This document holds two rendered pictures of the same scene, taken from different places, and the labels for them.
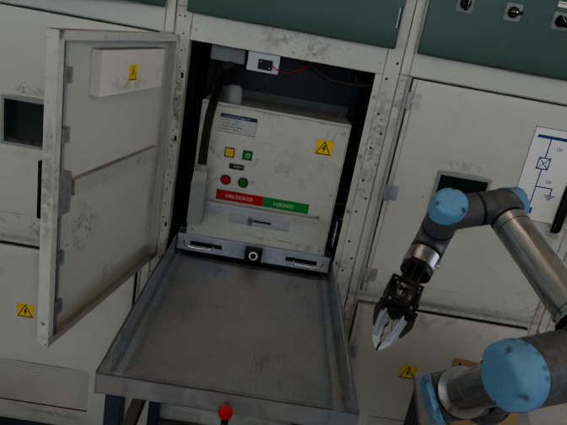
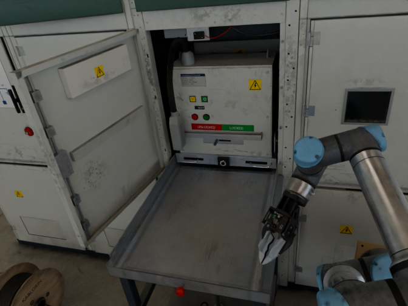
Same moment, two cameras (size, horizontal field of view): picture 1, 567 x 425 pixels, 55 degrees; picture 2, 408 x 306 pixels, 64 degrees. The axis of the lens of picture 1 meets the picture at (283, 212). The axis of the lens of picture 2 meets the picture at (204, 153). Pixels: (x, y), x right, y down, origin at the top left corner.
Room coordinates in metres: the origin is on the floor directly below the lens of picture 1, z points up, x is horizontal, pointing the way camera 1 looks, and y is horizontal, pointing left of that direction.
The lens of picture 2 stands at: (0.38, -0.35, 1.81)
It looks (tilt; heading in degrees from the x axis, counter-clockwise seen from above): 31 degrees down; 21
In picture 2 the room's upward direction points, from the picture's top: 7 degrees counter-clockwise
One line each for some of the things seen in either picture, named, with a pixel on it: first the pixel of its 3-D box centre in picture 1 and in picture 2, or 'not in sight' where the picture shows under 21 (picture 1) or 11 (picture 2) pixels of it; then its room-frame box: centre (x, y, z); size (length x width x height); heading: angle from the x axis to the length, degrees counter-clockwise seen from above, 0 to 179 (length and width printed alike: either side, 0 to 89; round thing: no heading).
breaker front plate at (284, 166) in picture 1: (265, 184); (220, 116); (1.78, 0.08, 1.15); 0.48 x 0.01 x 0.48; 92
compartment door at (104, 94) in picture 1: (111, 170); (108, 133); (1.43, 0.48, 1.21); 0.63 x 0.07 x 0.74; 171
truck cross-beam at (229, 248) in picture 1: (254, 250); (224, 158); (1.80, 0.08, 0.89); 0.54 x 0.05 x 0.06; 92
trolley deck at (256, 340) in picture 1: (240, 326); (207, 219); (1.40, 0.06, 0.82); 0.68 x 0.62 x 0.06; 2
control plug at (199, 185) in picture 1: (198, 196); (177, 131); (1.70, 0.28, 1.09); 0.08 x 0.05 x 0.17; 2
